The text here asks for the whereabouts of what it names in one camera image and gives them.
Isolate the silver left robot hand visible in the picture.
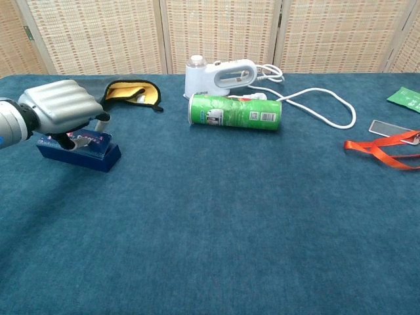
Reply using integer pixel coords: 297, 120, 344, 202
18, 79, 112, 151

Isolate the blue eyeglass case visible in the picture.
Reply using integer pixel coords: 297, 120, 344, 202
35, 128, 122, 174

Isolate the grey and yellow cloth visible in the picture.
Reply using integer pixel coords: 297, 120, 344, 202
78, 79, 164, 113

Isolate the woven bamboo screen panel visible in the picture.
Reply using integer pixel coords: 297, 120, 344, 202
387, 0, 420, 74
0, 0, 50, 79
16, 0, 168, 76
159, 0, 283, 75
274, 0, 411, 74

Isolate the white handheld garment steamer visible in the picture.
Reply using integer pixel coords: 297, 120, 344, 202
182, 54, 257, 99

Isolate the green chips can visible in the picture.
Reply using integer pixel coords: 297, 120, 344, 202
187, 93, 283, 132

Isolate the teal carpet table cover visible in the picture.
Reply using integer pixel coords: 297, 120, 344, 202
0, 72, 420, 315

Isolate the clear plastic badge holder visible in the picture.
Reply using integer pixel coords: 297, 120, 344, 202
367, 119, 416, 138

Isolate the green square packet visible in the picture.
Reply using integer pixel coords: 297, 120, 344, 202
386, 87, 420, 114

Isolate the white power cable with plug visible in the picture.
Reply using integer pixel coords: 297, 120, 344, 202
228, 64, 357, 129

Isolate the orange lanyard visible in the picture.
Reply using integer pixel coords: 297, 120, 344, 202
343, 130, 420, 171

